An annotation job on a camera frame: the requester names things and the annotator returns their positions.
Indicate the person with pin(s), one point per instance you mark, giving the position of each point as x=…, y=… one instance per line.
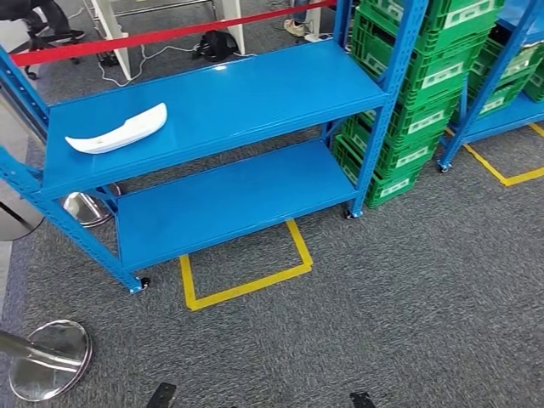
x=295, y=25

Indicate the black office chair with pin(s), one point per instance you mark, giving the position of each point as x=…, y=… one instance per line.
x=47, y=22

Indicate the white desk panel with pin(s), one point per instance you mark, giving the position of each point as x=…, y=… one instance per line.
x=112, y=34
x=234, y=22
x=315, y=19

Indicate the red barrier belt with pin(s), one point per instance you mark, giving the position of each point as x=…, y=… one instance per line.
x=149, y=38

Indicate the stanchion with grey base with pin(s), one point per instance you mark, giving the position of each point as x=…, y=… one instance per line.
x=19, y=222

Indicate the black bag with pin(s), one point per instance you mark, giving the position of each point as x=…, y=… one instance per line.
x=214, y=45

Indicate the chrome stanchion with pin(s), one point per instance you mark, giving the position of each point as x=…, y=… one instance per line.
x=55, y=360
x=89, y=208

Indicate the white plastic car part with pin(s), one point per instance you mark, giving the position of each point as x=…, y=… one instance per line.
x=118, y=132

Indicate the yellow floor tape square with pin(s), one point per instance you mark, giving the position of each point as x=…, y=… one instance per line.
x=247, y=288

